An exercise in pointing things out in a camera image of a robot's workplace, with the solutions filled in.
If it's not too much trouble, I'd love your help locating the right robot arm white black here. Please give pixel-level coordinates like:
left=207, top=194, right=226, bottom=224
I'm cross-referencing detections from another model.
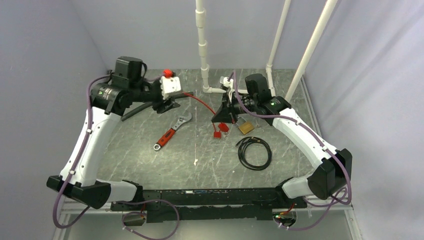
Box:
left=211, top=72, right=353, bottom=208

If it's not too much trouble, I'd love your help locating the aluminium frame rail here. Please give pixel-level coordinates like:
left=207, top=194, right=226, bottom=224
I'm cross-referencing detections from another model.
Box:
left=52, top=198, right=112, bottom=240

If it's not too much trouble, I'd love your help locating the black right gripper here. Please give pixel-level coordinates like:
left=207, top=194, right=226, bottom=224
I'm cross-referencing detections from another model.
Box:
left=211, top=91, right=258, bottom=125

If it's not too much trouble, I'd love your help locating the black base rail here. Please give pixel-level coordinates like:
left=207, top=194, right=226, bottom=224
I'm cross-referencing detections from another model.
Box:
left=110, top=187, right=307, bottom=223

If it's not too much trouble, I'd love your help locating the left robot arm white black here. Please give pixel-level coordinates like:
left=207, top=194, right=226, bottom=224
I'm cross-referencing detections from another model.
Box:
left=46, top=56, right=182, bottom=210

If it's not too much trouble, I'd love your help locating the red handled adjustable wrench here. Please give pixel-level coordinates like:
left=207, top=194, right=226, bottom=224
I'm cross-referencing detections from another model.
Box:
left=153, top=112, right=192, bottom=151

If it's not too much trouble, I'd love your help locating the white pvc pipe frame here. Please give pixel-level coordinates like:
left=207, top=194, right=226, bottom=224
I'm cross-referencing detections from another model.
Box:
left=191, top=0, right=337, bottom=94

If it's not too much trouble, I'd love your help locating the red alligator clip lead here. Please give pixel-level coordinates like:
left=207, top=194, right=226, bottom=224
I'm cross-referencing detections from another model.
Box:
left=212, top=123, right=222, bottom=139
left=182, top=92, right=230, bottom=135

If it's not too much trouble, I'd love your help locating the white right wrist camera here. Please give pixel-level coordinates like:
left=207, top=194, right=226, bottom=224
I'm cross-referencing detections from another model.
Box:
left=219, top=76, right=236, bottom=103

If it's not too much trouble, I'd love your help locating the brass padlock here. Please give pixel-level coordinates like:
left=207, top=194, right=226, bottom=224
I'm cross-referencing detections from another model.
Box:
left=236, top=116, right=255, bottom=135

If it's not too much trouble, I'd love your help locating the black corrugated hose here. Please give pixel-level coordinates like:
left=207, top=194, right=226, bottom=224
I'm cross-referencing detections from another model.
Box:
left=120, top=91, right=194, bottom=122

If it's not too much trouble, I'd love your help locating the coiled black usb cable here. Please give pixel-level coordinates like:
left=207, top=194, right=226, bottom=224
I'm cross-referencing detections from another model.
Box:
left=235, top=136, right=273, bottom=172

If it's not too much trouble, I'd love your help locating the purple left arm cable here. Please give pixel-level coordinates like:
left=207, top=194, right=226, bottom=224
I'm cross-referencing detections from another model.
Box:
left=52, top=74, right=181, bottom=240

